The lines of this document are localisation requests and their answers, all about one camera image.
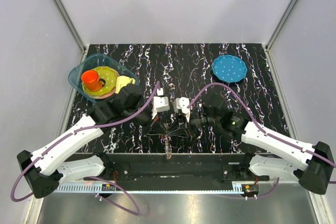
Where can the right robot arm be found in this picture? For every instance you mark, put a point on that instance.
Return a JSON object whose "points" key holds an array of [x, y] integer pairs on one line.
{"points": [[310, 165]]}

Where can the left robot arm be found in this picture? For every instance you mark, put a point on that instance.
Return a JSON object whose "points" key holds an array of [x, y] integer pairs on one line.
{"points": [[46, 168]]}

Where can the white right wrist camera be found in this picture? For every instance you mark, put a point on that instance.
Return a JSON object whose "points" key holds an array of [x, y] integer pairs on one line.
{"points": [[181, 105]]}

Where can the pink plate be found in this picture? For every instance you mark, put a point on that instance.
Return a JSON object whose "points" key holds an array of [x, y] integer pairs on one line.
{"points": [[110, 77]]}

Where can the teal transparent plastic bin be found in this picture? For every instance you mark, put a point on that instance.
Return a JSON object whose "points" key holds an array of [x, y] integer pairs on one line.
{"points": [[93, 61]]}

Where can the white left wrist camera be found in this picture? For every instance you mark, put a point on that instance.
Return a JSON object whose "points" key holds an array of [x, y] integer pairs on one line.
{"points": [[160, 103]]}

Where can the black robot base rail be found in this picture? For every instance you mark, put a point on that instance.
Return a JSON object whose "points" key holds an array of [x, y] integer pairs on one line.
{"points": [[180, 172]]}

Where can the cream white mug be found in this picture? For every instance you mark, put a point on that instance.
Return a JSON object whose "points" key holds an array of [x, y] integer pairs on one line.
{"points": [[123, 81]]}

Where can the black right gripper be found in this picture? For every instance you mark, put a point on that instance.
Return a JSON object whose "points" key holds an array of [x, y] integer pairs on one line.
{"points": [[179, 130]]}

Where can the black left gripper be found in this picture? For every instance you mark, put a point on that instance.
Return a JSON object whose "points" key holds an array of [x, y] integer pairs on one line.
{"points": [[157, 131]]}

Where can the blue dotted plate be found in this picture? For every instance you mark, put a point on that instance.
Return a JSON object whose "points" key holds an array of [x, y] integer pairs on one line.
{"points": [[228, 68]]}

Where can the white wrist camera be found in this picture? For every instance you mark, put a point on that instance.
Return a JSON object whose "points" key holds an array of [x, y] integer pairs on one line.
{"points": [[160, 103], [181, 105]]}

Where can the yellow dotted plate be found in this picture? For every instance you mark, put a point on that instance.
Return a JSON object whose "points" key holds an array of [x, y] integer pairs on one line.
{"points": [[99, 81]]}

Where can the orange mug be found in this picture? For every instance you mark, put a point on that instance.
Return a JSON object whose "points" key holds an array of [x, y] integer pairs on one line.
{"points": [[91, 81]]}

